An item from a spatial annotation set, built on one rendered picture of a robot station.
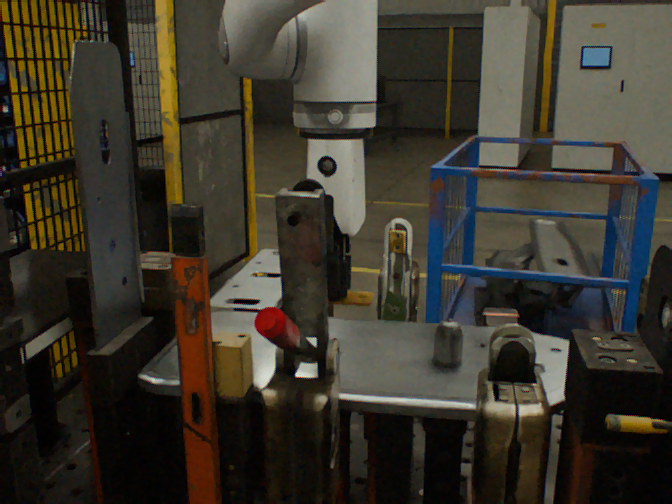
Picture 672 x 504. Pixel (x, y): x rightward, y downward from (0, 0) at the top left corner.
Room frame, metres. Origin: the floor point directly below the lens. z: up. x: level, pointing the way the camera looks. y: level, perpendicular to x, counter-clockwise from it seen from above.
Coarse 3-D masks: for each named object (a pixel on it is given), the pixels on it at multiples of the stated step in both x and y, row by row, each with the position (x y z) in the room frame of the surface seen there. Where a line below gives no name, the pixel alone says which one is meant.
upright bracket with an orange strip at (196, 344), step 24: (192, 216) 0.54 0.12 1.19; (192, 240) 0.54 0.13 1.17; (192, 264) 0.54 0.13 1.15; (192, 288) 0.54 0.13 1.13; (192, 336) 0.54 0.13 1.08; (192, 360) 0.54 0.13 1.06; (192, 384) 0.54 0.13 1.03; (192, 408) 0.54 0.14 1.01; (192, 432) 0.54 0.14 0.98; (216, 432) 0.55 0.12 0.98; (192, 456) 0.54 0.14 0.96; (216, 456) 0.54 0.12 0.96; (192, 480) 0.54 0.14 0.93; (216, 480) 0.54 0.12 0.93
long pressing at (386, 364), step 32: (192, 320) 0.79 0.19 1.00; (224, 320) 0.78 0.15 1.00; (352, 320) 0.78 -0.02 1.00; (384, 320) 0.79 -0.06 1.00; (160, 352) 0.69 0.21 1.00; (256, 352) 0.68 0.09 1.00; (352, 352) 0.68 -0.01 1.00; (384, 352) 0.68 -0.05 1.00; (416, 352) 0.68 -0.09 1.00; (480, 352) 0.68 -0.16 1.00; (544, 352) 0.68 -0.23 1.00; (160, 384) 0.61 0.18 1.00; (256, 384) 0.60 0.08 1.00; (352, 384) 0.61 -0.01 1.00; (384, 384) 0.61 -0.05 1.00; (416, 384) 0.61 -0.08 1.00; (448, 384) 0.61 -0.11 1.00; (544, 384) 0.61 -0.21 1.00; (448, 416) 0.56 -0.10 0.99
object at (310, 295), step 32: (288, 192) 0.52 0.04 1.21; (320, 192) 0.52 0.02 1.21; (288, 224) 0.50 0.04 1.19; (320, 224) 0.51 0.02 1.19; (288, 256) 0.52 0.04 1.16; (320, 256) 0.52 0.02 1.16; (288, 288) 0.53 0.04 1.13; (320, 288) 0.52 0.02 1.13; (320, 320) 0.53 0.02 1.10; (320, 352) 0.53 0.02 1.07
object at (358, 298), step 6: (348, 294) 0.69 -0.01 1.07; (354, 294) 0.69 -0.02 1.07; (360, 294) 0.69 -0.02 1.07; (366, 294) 0.69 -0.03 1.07; (372, 294) 0.69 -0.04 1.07; (330, 300) 0.67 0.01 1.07; (336, 300) 0.67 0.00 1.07; (342, 300) 0.67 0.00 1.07; (348, 300) 0.67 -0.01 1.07; (354, 300) 0.67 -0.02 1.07; (360, 300) 0.67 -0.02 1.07; (366, 300) 0.67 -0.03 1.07; (372, 300) 0.67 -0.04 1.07
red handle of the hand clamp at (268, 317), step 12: (264, 312) 0.43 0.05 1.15; (276, 312) 0.43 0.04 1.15; (264, 324) 0.42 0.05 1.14; (276, 324) 0.42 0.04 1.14; (288, 324) 0.43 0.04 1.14; (264, 336) 0.42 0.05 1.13; (276, 336) 0.42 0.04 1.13; (288, 336) 0.44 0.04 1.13; (300, 336) 0.48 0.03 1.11; (288, 348) 0.48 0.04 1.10; (300, 348) 0.48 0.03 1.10; (312, 348) 0.53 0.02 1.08; (300, 360) 0.53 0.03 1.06; (312, 360) 0.53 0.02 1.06
